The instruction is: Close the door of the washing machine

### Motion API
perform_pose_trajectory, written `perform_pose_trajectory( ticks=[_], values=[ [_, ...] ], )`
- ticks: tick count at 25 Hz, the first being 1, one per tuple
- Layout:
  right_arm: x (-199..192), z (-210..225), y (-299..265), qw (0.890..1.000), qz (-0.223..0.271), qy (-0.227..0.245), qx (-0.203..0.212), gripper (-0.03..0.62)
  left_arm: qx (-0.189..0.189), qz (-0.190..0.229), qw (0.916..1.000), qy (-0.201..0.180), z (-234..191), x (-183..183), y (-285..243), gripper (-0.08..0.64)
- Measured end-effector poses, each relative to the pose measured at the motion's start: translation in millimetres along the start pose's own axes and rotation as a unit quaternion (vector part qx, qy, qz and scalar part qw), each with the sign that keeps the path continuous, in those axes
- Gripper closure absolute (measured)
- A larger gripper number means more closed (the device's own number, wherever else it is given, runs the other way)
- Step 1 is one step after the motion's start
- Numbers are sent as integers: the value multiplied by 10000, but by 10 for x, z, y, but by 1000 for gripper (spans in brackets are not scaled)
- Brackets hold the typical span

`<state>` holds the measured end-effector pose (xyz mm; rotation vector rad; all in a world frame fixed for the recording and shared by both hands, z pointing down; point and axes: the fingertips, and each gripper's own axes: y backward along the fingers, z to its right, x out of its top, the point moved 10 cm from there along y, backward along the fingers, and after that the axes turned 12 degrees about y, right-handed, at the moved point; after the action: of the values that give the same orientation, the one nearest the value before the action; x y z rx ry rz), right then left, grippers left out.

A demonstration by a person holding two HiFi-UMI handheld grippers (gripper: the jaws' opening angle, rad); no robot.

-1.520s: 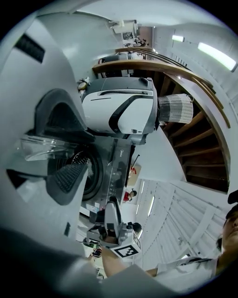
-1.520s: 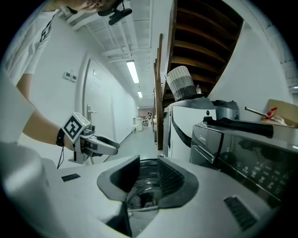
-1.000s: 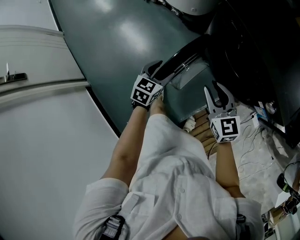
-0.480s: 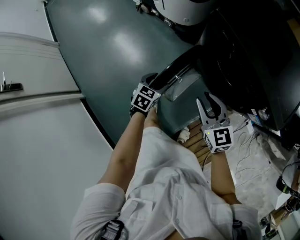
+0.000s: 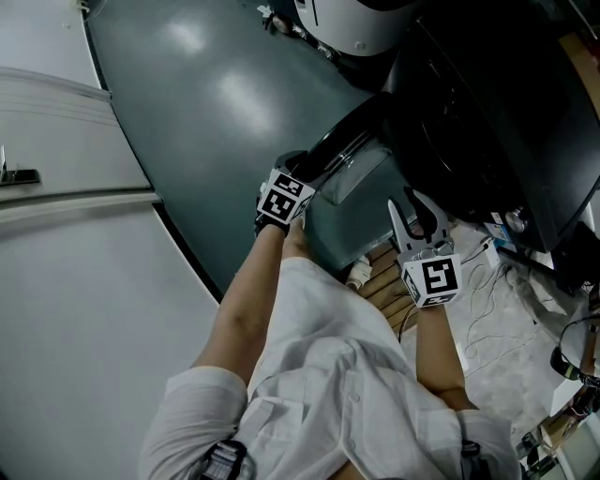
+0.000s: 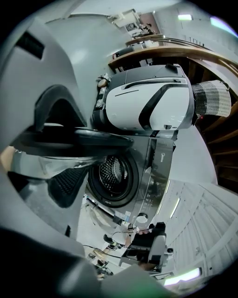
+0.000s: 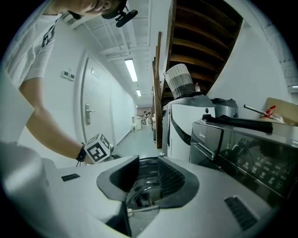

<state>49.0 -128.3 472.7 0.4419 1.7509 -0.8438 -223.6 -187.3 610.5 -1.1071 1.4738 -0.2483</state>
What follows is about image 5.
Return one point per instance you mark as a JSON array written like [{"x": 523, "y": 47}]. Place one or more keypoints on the blue white sticker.
[{"x": 498, "y": 234}]

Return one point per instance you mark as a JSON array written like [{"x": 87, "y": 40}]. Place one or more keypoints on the white crumpled sheet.
[{"x": 539, "y": 290}]

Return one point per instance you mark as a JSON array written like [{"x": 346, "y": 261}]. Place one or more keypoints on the large black machine housing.
[{"x": 492, "y": 70}]

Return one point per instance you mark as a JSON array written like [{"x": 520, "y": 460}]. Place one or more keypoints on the small black wall fixture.
[{"x": 21, "y": 176}]

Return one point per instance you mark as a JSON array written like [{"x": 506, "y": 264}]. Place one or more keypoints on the person's white shirt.
[{"x": 328, "y": 375}]

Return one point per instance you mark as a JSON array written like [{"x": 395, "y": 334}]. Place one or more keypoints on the large brown cardboard box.
[{"x": 583, "y": 65}]

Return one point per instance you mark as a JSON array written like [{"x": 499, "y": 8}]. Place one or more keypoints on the person's white shoe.
[{"x": 358, "y": 272}]

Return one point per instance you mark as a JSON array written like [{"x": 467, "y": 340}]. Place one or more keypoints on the person's left hand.
[{"x": 276, "y": 228}]

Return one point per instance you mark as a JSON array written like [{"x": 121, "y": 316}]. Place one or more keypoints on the person's left forearm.
[{"x": 244, "y": 300}]

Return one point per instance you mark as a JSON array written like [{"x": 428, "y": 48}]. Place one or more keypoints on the wooden pallet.
[{"x": 384, "y": 281}]

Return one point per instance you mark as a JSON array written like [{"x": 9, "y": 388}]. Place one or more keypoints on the person's right forearm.
[{"x": 433, "y": 351}]

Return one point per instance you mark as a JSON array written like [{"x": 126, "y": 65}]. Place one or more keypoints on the black frame table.
[{"x": 572, "y": 253}]

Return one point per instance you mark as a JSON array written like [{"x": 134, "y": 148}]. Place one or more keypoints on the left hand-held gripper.
[{"x": 283, "y": 201}]

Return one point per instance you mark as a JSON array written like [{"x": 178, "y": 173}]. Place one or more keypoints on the white power adapter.
[{"x": 490, "y": 253}]

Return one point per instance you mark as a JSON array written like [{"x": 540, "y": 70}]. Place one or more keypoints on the round grey metal knob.
[{"x": 517, "y": 219}]

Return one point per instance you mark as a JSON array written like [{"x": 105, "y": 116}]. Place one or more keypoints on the black folding stand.
[{"x": 536, "y": 454}]

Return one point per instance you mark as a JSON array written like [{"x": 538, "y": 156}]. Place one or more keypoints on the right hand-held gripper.
[{"x": 433, "y": 276}]

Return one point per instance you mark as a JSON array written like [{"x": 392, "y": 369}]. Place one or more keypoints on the white box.
[{"x": 569, "y": 396}]

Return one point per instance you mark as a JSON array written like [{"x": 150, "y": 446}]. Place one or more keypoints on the small brown cardboard box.
[{"x": 560, "y": 431}]

